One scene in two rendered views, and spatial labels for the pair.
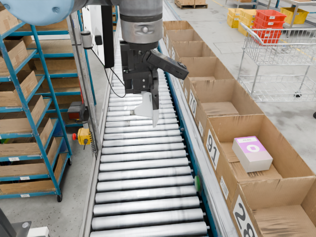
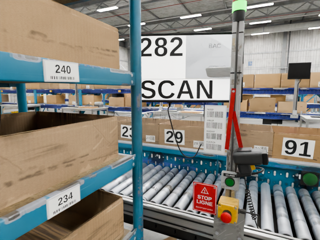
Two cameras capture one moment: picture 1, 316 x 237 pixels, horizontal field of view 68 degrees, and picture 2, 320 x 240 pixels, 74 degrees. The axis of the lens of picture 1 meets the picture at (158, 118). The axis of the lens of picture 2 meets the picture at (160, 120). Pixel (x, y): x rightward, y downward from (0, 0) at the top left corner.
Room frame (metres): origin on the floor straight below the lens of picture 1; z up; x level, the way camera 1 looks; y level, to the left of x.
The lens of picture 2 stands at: (0.86, 1.22, 1.30)
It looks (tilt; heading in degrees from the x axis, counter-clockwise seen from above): 8 degrees down; 301
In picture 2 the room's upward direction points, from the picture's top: straight up
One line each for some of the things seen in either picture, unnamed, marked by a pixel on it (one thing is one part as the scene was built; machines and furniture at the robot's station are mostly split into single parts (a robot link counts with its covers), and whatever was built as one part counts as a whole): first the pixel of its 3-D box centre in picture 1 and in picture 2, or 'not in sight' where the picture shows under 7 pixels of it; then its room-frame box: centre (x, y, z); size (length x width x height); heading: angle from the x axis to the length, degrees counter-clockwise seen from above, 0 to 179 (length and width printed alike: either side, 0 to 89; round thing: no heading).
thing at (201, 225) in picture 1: (149, 233); not in sight; (0.52, 0.04, 0.72); 0.52 x 0.05 x 0.05; 96
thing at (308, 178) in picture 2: (196, 183); (310, 179); (0.72, -0.18, 0.81); 0.07 x 0.01 x 0.07; 6
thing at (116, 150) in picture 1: (143, 149); (239, 199); (1.04, 0.09, 0.72); 0.52 x 0.05 x 0.05; 96
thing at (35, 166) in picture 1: (25, 155); not in sight; (1.33, 1.05, 0.39); 0.40 x 0.30 x 0.10; 96
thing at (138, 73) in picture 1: (140, 65); not in sight; (0.52, 0.04, 1.48); 0.09 x 0.08 x 0.12; 101
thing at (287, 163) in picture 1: (249, 156); (305, 144); (0.73, -0.40, 0.96); 0.39 x 0.29 x 0.17; 6
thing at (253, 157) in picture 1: (250, 153); not in sight; (0.80, -0.44, 0.92); 0.16 x 0.11 x 0.07; 9
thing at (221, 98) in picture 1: (221, 108); (241, 137); (1.12, -0.36, 0.97); 0.39 x 0.29 x 0.17; 6
